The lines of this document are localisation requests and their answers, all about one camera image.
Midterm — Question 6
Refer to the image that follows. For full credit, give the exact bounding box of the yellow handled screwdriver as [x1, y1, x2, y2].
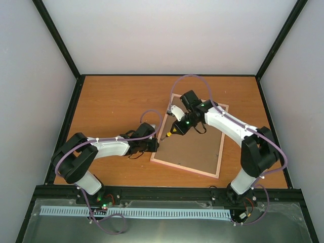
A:
[161, 132, 172, 141]

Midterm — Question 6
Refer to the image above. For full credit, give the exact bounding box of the pink picture frame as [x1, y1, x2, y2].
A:
[150, 93, 229, 180]

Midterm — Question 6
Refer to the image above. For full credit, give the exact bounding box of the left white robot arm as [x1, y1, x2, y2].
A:
[51, 123, 159, 204]

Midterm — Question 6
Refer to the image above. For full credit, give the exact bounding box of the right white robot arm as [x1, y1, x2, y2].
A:
[167, 90, 279, 205]

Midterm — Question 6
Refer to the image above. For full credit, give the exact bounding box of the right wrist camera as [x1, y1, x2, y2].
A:
[167, 105, 185, 122]

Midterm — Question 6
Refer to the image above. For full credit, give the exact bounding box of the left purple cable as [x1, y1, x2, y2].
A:
[54, 109, 163, 235]

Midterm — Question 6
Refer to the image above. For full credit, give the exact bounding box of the light blue cable duct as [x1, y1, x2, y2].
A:
[39, 206, 231, 221]

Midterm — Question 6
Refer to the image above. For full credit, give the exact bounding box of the black aluminium rail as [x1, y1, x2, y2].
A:
[35, 184, 302, 206]

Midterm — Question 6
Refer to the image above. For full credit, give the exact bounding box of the metal base plate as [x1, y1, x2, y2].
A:
[22, 200, 312, 242]

